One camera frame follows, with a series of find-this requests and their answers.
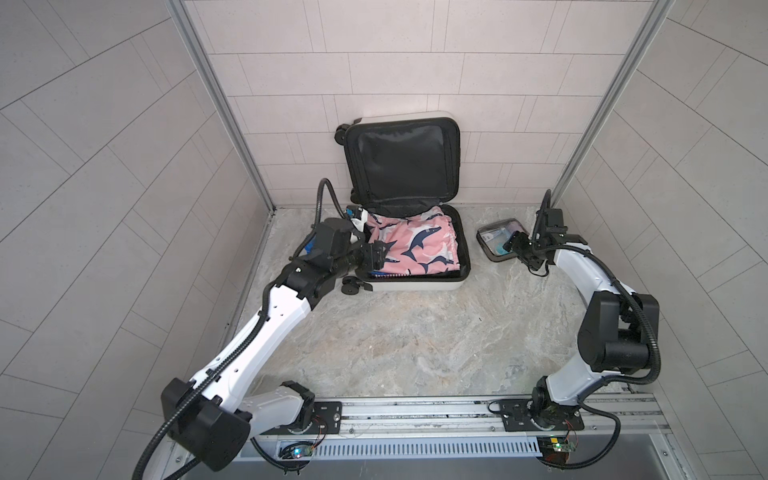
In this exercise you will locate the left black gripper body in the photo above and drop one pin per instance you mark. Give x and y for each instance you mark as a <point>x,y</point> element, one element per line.
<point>352,260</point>

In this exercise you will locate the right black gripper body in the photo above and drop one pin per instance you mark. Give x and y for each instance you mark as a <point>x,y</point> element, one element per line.
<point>528,251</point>

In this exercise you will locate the clear toiletry pouch black trim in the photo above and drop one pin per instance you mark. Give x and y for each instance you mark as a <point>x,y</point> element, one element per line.
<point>493,237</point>

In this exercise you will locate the pink shark print garment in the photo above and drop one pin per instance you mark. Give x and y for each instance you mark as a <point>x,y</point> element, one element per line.
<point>423,244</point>

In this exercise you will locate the red white striped shirt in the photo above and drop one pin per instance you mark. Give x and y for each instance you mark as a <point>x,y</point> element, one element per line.
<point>388,275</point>

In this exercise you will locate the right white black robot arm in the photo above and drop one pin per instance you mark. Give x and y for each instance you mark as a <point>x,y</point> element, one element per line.
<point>617,340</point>

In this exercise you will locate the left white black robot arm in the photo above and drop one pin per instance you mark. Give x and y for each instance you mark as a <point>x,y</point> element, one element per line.
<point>205,415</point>

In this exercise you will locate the clear container with blue lid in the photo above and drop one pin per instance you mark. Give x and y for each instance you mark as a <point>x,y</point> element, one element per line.
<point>309,245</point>

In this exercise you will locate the black and white open suitcase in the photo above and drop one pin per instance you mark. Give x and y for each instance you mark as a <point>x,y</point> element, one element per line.
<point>401,166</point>

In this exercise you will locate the right green circuit board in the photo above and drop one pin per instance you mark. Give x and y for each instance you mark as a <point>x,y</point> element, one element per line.
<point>556,450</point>

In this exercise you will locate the green circuit board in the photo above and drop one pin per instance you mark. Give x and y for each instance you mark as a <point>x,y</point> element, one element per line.
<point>298,451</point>
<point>556,450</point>

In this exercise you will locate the left green circuit board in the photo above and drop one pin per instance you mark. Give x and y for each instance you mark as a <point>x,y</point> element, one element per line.
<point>298,451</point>

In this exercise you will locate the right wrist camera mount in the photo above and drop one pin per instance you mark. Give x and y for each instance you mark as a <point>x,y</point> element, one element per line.
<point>550,222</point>

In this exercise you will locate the aluminium mounting rail frame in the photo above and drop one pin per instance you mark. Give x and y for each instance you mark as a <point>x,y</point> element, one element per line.
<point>611,429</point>

